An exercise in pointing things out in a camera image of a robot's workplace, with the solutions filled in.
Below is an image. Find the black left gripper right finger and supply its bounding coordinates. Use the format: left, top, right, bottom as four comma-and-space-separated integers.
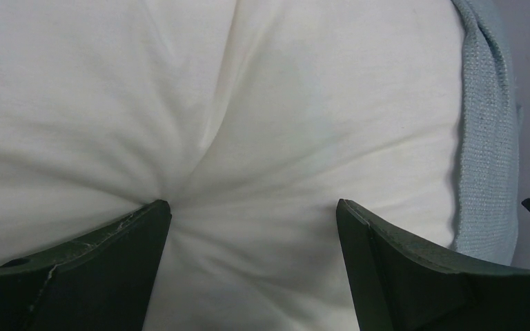
336, 199, 530, 330

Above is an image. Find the white pillow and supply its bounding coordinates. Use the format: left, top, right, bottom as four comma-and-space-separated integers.
0, 1, 464, 330

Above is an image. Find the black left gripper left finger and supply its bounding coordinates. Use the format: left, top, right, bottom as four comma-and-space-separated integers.
0, 200, 172, 330

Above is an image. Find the blue pillowcase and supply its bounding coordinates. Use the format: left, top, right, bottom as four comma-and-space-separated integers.
453, 1, 522, 265

